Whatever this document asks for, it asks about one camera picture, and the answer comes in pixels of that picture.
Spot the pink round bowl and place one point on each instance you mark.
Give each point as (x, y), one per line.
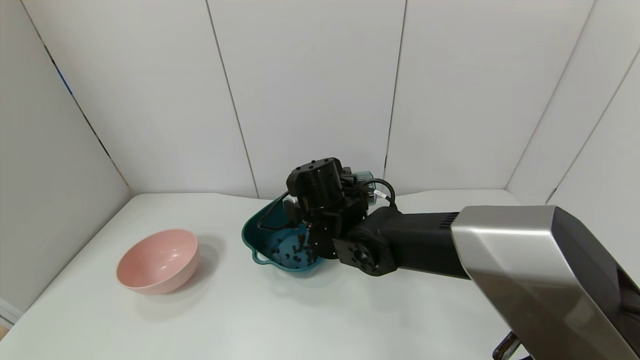
(159, 262)

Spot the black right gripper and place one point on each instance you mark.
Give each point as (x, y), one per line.
(291, 201)

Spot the dark teal square basin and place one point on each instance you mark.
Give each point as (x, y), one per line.
(265, 240)

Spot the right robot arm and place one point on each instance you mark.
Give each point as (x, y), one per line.
(525, 260)

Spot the ribbed transparent blue cup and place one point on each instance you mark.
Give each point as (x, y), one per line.
(367, 182)

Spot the brown coffee beans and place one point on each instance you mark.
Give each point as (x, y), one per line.
(295, 255)

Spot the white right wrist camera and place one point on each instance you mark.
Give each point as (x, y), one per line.
(299, 202)

